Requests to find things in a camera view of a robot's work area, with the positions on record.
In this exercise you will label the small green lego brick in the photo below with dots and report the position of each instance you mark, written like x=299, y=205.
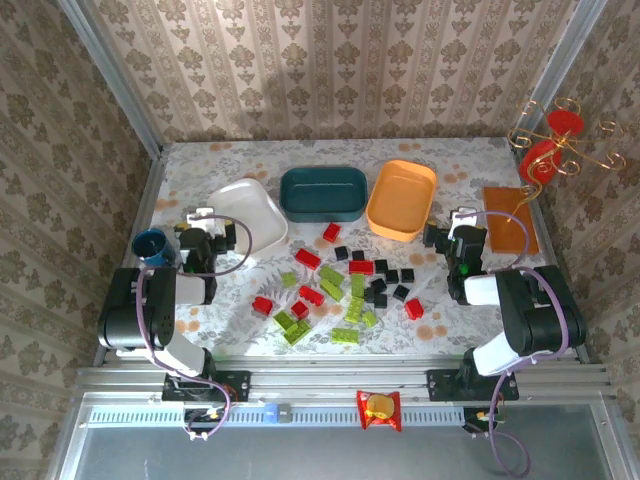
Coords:
x=369, y=318
x=288, y=279

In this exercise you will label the long red lego brick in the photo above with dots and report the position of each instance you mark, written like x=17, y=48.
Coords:
x=361, y=267

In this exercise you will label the small red lego brick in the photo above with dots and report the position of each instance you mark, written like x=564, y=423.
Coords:
x=299, y=309

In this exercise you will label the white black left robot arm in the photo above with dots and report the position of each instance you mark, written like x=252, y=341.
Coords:
x=150, y=310

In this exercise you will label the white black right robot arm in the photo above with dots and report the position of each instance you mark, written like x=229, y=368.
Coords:
x=545, y=310

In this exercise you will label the orange-brown rectangular board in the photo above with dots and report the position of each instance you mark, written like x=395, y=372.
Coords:
x=505, y=235

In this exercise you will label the dark blue mug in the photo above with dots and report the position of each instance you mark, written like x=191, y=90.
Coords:
x=150, y=245

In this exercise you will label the white plastic container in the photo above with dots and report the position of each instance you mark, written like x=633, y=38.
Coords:
x=250, y=205

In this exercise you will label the orange plastic container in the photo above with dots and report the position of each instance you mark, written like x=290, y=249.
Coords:
x=400, y=200

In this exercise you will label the floral patterned tablecloth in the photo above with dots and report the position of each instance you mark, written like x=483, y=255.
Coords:
x=450, y=330

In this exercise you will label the large red candle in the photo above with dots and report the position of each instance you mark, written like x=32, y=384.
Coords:
x=532, y=167

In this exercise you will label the long green lego brick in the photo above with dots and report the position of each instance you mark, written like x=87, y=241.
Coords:
x=346, y=336
x=357, y=285
x=354, y=309

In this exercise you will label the teal plastic container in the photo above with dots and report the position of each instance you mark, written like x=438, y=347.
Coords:
x=322, y=195

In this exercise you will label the small red candle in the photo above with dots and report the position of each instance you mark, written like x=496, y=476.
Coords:
x=565, y=122

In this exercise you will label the small blue box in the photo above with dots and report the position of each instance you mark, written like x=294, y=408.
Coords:
x=271, y=412

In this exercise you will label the red snack packet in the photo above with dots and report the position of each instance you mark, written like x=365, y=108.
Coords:
x=378, y=407

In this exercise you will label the small grey box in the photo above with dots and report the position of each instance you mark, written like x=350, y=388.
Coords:
x=285, y=413

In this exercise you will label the grey metal panel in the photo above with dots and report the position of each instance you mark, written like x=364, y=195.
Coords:
x=325, y=455

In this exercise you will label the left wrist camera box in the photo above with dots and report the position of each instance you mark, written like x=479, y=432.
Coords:
x=200, y=216

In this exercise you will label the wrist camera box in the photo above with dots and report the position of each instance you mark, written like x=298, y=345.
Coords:
x=462, y=215
x=200, y=216

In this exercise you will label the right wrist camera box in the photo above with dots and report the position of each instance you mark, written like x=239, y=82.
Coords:
x=462, y=215

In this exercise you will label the aluminium table side rail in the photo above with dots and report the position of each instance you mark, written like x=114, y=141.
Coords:
x=147, y=200
x=548, y=240

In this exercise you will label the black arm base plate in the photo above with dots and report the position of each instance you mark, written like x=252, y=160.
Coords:
x=442, y=385
x=235, y=385

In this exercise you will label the aluminium frame post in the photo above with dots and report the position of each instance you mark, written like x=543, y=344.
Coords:
x=113, y=75
x=552, y=75

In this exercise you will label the aluminium mounting rail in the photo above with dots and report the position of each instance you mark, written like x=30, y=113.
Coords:
x=325, y=380

